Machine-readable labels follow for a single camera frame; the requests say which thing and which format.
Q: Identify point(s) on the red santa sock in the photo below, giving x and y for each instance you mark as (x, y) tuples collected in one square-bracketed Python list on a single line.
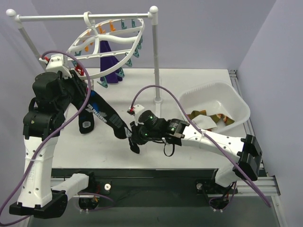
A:
[(79, 70)]

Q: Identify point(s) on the white round sock hanger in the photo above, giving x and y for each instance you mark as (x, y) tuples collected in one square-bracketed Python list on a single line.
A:
[(110, 41)]

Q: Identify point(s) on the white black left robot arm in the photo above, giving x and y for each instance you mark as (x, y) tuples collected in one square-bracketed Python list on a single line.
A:
[(41, 130)]

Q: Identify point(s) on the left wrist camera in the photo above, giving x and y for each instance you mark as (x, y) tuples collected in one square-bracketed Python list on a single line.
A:
[(57, 62)]

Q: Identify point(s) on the teal clothespin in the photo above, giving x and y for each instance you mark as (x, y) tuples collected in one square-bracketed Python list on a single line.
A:
[(103, 83)]

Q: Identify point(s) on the white sock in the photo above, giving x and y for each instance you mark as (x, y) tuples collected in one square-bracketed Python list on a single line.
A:
[(204, 122)]

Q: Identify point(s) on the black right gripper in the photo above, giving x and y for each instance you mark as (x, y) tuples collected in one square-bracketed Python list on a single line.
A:
[(135, 133)]

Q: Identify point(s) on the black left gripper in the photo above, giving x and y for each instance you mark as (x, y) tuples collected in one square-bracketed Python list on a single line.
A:
[(77, 79)]

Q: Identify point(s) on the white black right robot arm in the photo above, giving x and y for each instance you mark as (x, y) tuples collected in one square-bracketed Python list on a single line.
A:
[(244, 154)]

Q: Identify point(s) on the white drying rack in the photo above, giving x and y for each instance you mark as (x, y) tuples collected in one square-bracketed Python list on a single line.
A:
[(152, 15)]

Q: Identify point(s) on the purple sock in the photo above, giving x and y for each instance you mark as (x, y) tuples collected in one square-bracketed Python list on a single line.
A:
[(108, 62)]

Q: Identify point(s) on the olive striped sock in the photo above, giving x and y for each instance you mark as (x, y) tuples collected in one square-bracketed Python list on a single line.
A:
[(196, 113), (218, 117)]

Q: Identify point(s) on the white plastic basket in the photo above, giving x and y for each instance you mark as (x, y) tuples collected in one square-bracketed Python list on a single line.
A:
[(216, 97)]

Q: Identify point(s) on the black blue patterned sock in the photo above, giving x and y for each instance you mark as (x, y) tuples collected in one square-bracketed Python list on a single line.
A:
[(106, 113)]

